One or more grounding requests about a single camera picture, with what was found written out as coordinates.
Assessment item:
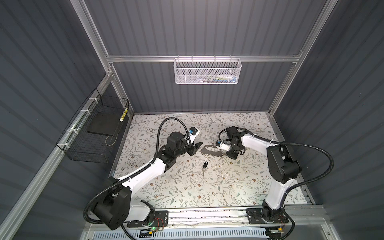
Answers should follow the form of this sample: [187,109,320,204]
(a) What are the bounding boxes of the white ventilated cable duct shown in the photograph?
[91,227,271,240]

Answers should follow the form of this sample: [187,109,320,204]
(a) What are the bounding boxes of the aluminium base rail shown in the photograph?
[86,206,331,230]

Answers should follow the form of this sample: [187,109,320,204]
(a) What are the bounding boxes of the floral table mat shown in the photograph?
[114,113,276,209]

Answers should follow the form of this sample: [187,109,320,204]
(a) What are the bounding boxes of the pens in white basket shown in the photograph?
[197,75,238,84]

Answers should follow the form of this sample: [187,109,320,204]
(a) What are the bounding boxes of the black wire basket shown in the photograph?
[57,90,130,164]

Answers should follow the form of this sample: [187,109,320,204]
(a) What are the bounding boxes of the yellow marker in basket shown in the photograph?
[120,108,128,122]

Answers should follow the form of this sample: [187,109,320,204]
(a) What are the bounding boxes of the left black corrugated cable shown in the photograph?
[82,116,191,240]

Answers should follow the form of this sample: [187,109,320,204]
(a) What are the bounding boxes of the black pad in basket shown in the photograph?
[87,112,123,137]

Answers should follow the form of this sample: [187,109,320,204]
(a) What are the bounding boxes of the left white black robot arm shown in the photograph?
[83,127,202,230]

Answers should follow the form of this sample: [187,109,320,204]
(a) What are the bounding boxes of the white wire mesh basket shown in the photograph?
[173,57,242,85]

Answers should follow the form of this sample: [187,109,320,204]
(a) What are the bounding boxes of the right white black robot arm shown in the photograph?
[216,126,302,223]

